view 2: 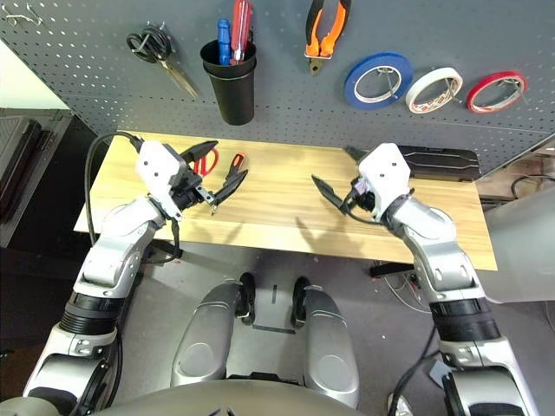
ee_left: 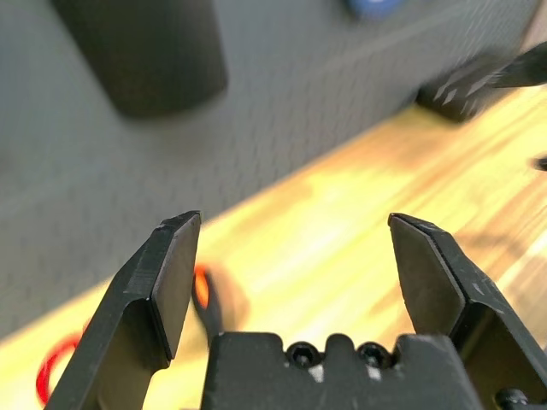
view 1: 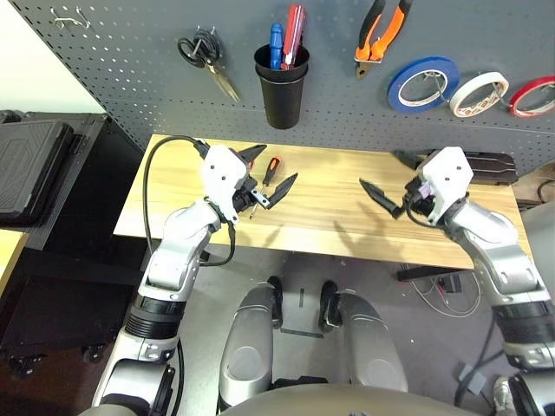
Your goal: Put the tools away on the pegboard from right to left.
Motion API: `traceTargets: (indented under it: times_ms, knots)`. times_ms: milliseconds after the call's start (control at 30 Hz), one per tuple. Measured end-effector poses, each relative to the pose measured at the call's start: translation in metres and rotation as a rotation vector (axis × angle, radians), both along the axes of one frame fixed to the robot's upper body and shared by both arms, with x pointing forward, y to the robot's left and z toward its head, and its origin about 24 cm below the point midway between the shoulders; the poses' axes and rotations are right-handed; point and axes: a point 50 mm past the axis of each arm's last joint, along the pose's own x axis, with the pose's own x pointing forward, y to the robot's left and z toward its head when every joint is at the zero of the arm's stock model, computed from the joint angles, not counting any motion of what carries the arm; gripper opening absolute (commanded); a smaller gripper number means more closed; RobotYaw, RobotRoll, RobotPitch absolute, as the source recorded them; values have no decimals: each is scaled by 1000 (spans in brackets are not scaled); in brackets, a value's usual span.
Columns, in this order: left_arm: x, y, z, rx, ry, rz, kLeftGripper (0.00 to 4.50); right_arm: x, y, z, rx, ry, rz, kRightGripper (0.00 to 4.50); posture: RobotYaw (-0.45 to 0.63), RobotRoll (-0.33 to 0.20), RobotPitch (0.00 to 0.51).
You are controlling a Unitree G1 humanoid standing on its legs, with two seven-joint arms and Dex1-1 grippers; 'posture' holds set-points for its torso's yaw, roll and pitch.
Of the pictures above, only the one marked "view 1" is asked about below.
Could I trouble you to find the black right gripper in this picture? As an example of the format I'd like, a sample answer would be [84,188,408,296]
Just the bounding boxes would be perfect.
[358,149,435,220]

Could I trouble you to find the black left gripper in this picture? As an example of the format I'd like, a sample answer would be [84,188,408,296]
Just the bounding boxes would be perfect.
[232,144,299,214]

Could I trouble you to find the orange and black screwdriver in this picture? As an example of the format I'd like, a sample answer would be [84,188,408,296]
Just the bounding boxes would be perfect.
[249,156,282,220]

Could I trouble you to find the white tape roll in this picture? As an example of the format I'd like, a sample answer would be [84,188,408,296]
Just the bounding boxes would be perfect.
[448,71,511,119]

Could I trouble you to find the orange and black pliers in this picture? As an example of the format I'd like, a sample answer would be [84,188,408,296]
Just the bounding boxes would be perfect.
[354,0,414,82]

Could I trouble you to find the grey metal pegboard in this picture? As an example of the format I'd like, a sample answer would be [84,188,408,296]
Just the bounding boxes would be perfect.
[10,0,555,174]

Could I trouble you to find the black plastic cup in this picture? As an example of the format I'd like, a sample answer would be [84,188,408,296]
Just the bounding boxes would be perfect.
[253,42,311,82]
[255,62,310,130]

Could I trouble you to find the blue tape roll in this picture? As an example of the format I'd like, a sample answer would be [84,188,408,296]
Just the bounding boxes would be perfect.
[387,55,460,114]

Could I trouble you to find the black tool case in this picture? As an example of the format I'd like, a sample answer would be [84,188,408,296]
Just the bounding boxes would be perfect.
[392,149,518,186]

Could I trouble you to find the metal tape hook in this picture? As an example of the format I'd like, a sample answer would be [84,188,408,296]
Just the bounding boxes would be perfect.
[479,71,511,107]
[424,71,450,105]

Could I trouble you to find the black left robot foot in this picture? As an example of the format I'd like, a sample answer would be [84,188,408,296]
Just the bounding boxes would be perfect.
[266,276,285,328]

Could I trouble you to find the black robot foot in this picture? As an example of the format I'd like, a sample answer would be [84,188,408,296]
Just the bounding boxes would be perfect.
[319,280,342,333]
[266,276,285,328]

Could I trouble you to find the red tape roll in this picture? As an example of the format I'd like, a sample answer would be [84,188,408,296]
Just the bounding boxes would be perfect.
[507,76,555,119]

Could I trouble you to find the black right robot foot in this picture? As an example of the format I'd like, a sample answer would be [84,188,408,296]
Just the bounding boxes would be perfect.
[319,280,342,333]

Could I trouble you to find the metal scissors hook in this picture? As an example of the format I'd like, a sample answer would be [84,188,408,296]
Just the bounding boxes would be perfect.
[194,25,217,55]

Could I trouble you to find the silver right robot leg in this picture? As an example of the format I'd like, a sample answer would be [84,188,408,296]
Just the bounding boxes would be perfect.
[320,288,408,393]

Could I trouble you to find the silver robot leg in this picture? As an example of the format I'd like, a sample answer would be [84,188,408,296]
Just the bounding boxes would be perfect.
[218,283,284,411]
[320,288,408,393]

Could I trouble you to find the silver left robot leg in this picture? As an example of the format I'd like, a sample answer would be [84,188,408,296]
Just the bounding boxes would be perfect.
[218,283,284,411]

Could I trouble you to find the black wheeled cabinet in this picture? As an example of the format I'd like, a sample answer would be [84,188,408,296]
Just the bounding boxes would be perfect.
[0,111,148,369]

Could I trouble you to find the grey power brick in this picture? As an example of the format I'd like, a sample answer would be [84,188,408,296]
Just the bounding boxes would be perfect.
[454,363,486,395]

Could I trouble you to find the grey robot torso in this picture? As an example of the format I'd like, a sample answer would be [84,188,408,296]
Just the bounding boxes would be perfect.
[82,383,473,416]

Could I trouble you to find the black ribbed hard case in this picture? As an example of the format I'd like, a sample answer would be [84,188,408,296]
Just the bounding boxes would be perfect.
[0,120,75,229]

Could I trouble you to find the grey sneaker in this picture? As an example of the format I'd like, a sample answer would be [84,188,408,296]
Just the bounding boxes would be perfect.
[493,375,521,416]

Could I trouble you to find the yellow wooden side table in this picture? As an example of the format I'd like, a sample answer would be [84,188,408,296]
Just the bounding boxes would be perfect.
[0,229,29,296]

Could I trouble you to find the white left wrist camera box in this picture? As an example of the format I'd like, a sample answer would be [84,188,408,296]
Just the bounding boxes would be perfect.
[199,145,251,224]

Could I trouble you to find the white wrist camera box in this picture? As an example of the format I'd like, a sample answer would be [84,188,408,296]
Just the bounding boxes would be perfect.
[415,146,474,226]
[199,145,251,224]

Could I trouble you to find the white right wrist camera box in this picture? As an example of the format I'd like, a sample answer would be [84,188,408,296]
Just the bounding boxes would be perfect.
[415,146,474,226]

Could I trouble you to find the black-handled scissors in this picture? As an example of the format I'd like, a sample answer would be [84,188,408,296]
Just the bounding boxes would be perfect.
[176,34,242,104]

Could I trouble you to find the wire pliers holder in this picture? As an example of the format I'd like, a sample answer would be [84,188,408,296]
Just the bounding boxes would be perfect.
[355,36,385,65]

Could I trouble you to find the blue-handled screwdriver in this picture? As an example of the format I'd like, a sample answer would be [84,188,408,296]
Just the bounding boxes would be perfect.
[269,23,285,70]

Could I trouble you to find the white floor cables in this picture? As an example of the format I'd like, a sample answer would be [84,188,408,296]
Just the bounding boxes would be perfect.
[411,270,482,317]

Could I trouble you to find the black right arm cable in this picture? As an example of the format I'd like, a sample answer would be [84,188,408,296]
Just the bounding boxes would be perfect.
[402,194,506,406]

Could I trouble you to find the double wire pegboard hook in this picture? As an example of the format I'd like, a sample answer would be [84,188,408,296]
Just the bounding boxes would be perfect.
[50,6,91,30]

